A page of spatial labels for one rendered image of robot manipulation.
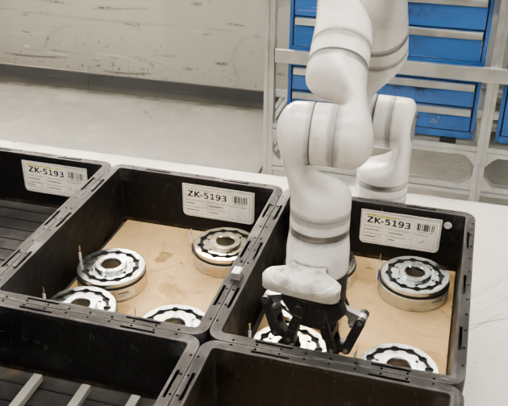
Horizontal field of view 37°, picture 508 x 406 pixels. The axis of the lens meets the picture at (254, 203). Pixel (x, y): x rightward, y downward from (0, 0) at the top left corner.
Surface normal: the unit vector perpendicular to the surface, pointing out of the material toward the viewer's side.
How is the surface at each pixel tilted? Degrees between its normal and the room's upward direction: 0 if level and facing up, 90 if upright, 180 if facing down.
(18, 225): 0
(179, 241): 0
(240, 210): 90
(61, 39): 90
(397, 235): 90
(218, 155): 0
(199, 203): 90
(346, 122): 37
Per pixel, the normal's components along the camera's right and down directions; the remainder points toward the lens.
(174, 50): -0.26, 0.47
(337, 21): -0.26, -0.49
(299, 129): -0.20, -0.01
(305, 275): 0.05, -0.92
